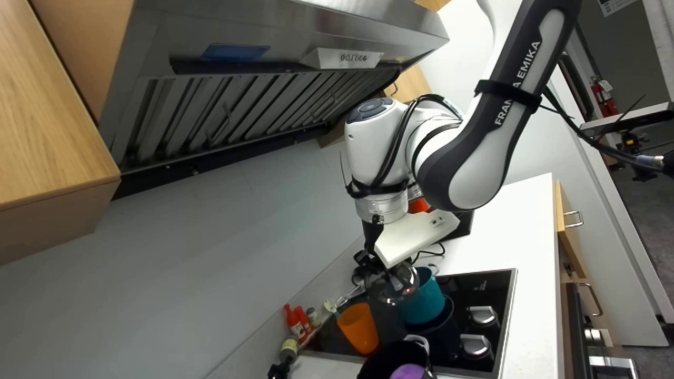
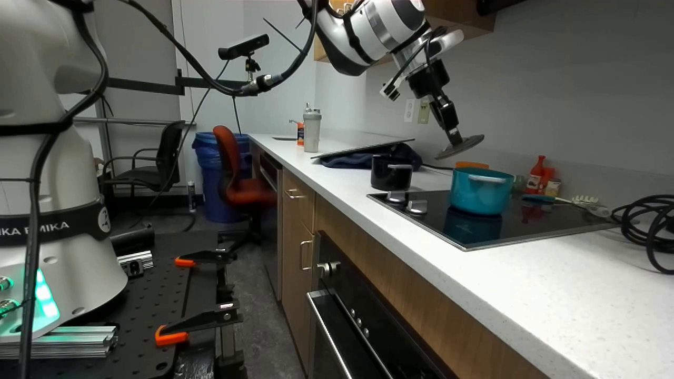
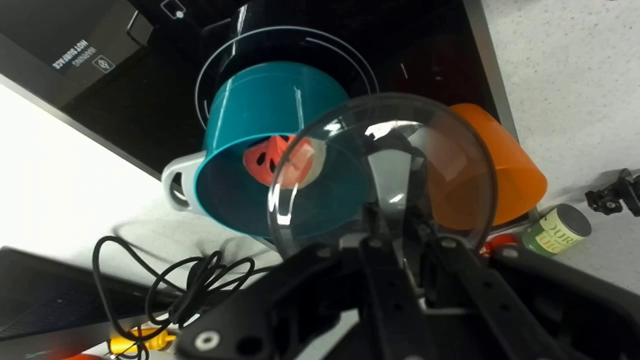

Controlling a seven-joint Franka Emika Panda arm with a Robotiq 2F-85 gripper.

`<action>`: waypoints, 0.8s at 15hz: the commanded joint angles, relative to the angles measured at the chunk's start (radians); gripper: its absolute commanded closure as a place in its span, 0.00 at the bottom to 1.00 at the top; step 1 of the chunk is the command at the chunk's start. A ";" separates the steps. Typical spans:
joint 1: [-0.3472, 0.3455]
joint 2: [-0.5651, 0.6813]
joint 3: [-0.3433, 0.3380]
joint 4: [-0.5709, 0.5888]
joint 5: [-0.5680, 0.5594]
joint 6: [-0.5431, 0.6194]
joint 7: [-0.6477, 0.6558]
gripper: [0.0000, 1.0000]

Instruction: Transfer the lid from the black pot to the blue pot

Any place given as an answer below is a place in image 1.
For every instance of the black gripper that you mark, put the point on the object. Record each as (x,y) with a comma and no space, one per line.
(372,245)

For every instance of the purple round object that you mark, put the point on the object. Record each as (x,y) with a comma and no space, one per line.
(414,371)

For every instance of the steel range hood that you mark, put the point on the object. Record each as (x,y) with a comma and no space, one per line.
(245,28)

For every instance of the dark bottle green label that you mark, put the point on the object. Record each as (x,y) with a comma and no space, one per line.
(286,350)

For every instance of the red bottle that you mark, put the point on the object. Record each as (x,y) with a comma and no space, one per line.
(298,324)

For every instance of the wooden base cabinet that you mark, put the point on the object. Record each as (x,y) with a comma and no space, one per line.
(565,245)

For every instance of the silver oven knob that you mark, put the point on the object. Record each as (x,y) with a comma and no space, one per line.
(592,335)

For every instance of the black glass cooktop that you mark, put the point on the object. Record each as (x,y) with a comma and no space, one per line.
(499,294)

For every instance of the glass pot lid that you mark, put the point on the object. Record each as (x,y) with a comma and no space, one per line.
(390,303)

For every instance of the orange cup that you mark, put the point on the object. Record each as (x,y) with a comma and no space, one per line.
(359,328)

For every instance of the blue pot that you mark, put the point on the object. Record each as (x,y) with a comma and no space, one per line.
(428,302)

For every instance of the wooden wall cabinet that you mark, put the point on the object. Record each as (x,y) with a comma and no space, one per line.
(49,127)
(406,84)

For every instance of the white shelf board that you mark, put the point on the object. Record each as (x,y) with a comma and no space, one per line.
(633,114)

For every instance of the silver cooktop knob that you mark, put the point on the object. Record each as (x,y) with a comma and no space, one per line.
(481,315)
(478,346)

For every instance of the red fire extinguisher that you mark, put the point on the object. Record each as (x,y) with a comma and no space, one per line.
(602,96)

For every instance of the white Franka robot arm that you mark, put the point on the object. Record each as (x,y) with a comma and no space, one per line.
(484,139)

